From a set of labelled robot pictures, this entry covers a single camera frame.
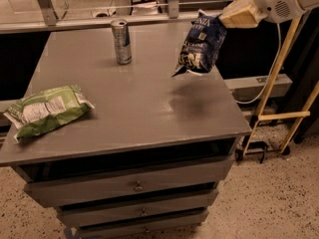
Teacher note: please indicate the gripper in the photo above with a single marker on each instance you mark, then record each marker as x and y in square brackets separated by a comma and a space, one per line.
[274, 3]

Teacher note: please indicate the blue chip bag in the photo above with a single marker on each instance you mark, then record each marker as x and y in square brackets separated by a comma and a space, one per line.
[200, 49]

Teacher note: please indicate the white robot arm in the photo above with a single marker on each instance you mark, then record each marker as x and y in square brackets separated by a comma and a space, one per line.
[279, 11]

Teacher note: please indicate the silver redbull can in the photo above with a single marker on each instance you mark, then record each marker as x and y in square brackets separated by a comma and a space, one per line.
[120, 30]

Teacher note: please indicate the green chip bag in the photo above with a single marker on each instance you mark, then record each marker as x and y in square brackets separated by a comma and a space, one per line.
[47, 110]

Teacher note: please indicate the grey drawer cabinet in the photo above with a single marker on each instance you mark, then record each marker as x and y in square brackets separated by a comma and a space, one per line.
[142, 115]

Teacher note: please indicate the grey metal railing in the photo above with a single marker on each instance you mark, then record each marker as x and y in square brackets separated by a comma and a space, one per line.
[23, 16]

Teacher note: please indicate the bottom grey drawer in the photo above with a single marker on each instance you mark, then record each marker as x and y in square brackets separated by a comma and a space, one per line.
[144, 225]

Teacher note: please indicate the grey drawer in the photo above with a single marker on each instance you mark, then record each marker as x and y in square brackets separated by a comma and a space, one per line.
[142, 208]
[144, 225]
[81, 189]

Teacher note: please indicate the middle grey drawer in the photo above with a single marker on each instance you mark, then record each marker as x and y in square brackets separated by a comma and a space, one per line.
[142, 208]

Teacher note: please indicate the top grey drawer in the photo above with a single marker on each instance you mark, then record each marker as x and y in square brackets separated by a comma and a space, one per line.
[81, 189]

